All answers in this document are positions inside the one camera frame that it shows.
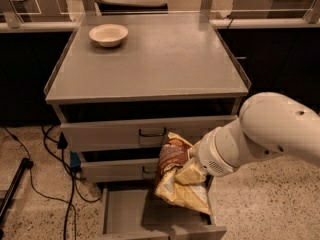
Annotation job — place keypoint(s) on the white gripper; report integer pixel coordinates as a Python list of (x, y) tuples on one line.
[(208, 156)]

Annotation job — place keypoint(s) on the brown chip bag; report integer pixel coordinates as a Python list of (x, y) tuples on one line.
[(173, 155)]

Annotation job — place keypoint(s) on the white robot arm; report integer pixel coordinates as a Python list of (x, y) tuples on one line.
[(269, 125)]

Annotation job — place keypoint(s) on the middle grey drawer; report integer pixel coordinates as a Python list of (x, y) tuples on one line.
[(119, 170)]

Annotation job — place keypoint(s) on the grey drawer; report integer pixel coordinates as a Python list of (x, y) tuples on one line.
[(130, 211), (136, 134), (119, 170)]

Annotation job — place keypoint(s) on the top grey drawer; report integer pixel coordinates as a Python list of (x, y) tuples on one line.
[(136, 134)]

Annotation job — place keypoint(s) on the bottom grey drawer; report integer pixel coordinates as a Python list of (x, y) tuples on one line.
[(130, 211)]

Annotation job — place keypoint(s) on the grey drawer cabinet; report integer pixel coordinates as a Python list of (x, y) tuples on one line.
[(169, 66)]

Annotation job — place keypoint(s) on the white bowl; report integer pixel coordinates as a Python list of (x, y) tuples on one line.
[(108, 35)]

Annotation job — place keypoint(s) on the black metal floor stand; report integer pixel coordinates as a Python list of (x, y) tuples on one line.
[(6, 199)]

